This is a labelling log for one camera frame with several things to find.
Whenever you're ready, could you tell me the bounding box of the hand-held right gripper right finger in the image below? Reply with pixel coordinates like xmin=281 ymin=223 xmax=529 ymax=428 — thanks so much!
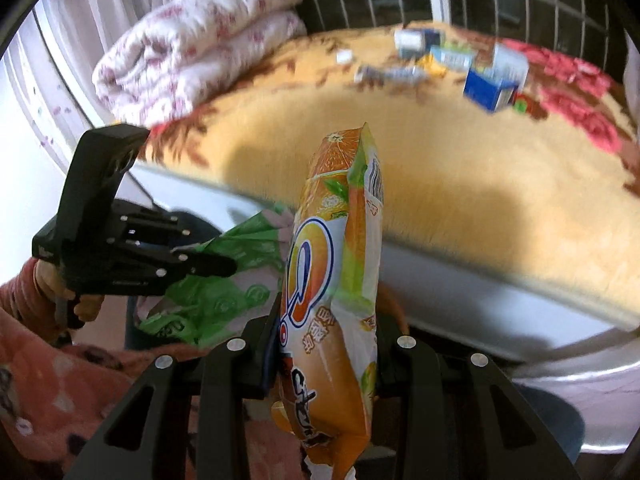
xmin=374 ymin=332 xmax=582 ymax=480

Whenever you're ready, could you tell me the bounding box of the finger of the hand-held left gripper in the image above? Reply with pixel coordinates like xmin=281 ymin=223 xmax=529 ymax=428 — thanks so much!
xmin=117 ymin=211 xmax=201 ymax=253
xmin=112 ymin=246 xmax=238 ymax=295

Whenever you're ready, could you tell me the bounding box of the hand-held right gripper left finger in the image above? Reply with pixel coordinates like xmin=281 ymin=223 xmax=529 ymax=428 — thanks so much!
xmin=64 ymin=292 xmax=282 ymax=480

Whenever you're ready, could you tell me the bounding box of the green plastic bag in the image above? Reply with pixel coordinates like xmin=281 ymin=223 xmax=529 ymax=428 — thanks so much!
xmin=137 ymin=205 xmax=298 ymax=348

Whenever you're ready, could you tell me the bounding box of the orange snack packet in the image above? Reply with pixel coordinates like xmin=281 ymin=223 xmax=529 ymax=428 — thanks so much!
xmin=270 ymin=122 xmax=388 ymax=480

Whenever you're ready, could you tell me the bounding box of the person's left forearm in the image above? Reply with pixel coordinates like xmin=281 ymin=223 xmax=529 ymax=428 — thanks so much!
xmin=0 ymin=259 xmax=66 ymax=343

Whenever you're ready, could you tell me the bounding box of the person's left hand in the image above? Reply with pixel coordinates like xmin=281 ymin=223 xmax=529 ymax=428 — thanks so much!
xmin=34 ymin=260 xmax=106 ymax=332

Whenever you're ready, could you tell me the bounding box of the folded white floral quilt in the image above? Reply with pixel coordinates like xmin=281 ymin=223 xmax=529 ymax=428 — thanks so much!
xmin=91 ymin=0 xmax=308 ymax=128

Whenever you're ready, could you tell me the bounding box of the white pink-dotted curtain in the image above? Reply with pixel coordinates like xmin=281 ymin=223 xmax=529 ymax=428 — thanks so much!
xmin=32 ymin=0 xmax=221 ymax=171
xmin=621 ymin=35 xmax=640 ymax=111

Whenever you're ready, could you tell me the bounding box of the person's pink patterned clothing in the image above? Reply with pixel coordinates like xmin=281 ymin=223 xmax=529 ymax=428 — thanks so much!
xmin=0 ymin=327 xmax=306 ymax=480

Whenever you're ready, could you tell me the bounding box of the yellow floral blanket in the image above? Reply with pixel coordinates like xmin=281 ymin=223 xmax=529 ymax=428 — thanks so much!
xmin=142 ymin=22 xmax=640 ymax=333

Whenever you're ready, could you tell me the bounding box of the silver blue wrapper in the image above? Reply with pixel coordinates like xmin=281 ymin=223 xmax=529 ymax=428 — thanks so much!
xmin=354 ymin=65 xmax=427 ymax=87

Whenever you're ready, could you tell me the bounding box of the blue carton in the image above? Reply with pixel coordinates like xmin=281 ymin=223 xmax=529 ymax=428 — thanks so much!
xmin=463 ymin=68 xmax=519 ymax=114

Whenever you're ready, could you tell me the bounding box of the yellow packet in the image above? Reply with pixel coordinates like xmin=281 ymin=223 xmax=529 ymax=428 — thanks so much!
xmin=416 ymin=55 xmax=447 ymax=79

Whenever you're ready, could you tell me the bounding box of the teal snack packet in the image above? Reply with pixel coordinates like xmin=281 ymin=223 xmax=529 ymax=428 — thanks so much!
xmin=430 ymin=44 xmax=477 ymax=72

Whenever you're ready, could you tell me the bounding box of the white and blue box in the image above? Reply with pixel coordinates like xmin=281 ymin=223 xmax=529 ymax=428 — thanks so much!
xmin=394 ymin=28 xmax=442 ymax=59

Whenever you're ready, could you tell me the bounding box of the white carton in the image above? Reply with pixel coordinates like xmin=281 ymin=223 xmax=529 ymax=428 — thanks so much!
xmin=491 ymin=42 xmax=529 ymax=92

